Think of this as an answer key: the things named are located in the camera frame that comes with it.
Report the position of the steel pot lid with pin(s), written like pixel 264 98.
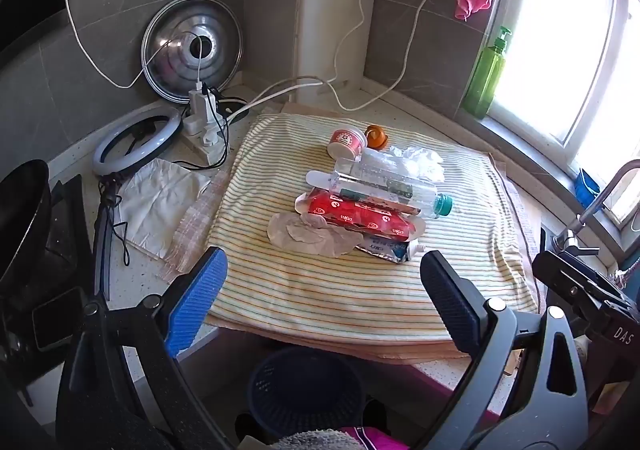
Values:
pixel 172 40

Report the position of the clear plastic wrap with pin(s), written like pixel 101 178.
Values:
pixel 415 162

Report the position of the clear plastic bottle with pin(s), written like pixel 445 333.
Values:
pixel 380 185

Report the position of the metal faucet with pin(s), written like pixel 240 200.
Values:
pixel 600 195

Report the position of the black tripod stand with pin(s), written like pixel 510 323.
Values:
pixel 102 230

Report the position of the wooden board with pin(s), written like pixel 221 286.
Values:
pixel 515 362

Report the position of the blue plastic basket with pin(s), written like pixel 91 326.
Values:
pixel 305 390

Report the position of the white toothbrush package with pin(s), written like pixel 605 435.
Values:
pixel 320 177

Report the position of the orange tangerine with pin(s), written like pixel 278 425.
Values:
pixel 377 137

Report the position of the black phone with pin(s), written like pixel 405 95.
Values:
pixel 57 320

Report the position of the blue plastic item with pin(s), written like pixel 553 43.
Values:
pixel 585 190

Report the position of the tissue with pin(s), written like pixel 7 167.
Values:
pixel 305 235

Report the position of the tan towel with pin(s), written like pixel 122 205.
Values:
pixel 325 344

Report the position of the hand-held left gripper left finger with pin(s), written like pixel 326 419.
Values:
pixel 197 300

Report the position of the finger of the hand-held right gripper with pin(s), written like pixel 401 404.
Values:
pixel 562 266

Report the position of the white power strip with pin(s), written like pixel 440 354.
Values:
pixel 197 135

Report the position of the white charger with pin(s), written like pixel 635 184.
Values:
pixel 202 102

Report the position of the white cutting board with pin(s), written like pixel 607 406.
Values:
pixel 330 30

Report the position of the striped cloth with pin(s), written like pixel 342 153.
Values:
pixel 325 290

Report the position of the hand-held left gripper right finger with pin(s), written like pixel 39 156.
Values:
pixel 450 302

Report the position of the plaid dishcloth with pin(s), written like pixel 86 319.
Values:
pixel 195 225

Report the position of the black wok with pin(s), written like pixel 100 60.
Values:
pixel 25 210

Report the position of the red snack packet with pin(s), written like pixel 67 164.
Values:
pixel 350 216

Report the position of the green soap bottle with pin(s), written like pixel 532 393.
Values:
pixel 482 75

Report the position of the red yogurt cup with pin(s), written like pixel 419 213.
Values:
pixel 345 142

